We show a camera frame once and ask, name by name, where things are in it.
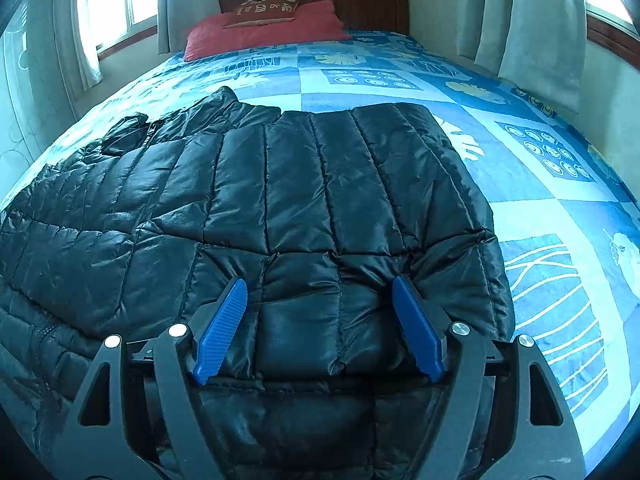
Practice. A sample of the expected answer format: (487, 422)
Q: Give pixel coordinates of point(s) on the wooden headboard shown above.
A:
(372, 10)

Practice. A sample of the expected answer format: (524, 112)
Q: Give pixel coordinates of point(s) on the blue patterned bedspread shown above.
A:
(525, 220)

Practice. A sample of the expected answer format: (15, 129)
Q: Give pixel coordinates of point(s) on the wide grey curtain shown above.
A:
(530, 25)

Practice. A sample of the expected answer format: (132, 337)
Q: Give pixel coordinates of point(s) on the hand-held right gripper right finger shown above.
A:
(417, 327)

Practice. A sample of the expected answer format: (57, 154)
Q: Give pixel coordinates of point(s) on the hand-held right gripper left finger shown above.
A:
(222, 330)

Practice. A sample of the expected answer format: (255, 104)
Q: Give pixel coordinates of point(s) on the white sheer curtain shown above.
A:
(82, 35)

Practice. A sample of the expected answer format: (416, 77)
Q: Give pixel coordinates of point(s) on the black puffer jacket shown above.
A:
(300, 185)

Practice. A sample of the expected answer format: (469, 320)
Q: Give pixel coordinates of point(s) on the brown printed cushion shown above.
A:
(260, 11)

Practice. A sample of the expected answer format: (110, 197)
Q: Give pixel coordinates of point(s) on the pale patterned wardrobe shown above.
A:
(30, 75)

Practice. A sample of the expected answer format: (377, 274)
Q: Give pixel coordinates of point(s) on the red pillow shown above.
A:
(300, 35)

